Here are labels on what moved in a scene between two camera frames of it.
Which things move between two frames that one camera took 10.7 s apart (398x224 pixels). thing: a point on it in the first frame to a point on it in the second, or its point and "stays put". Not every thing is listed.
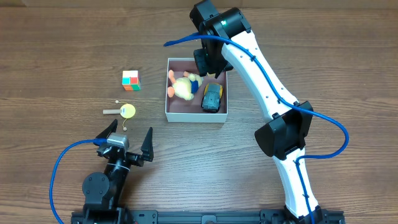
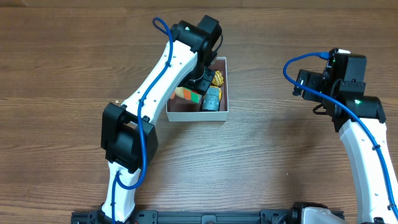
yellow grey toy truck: x=211 y=99 stays put
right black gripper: x=202 y=62 to x=301 y=83
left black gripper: x=125 y=155 to x=201 y=84
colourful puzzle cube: x=130 y=80 to x=193 y=95
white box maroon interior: x=179 y=110 stays put
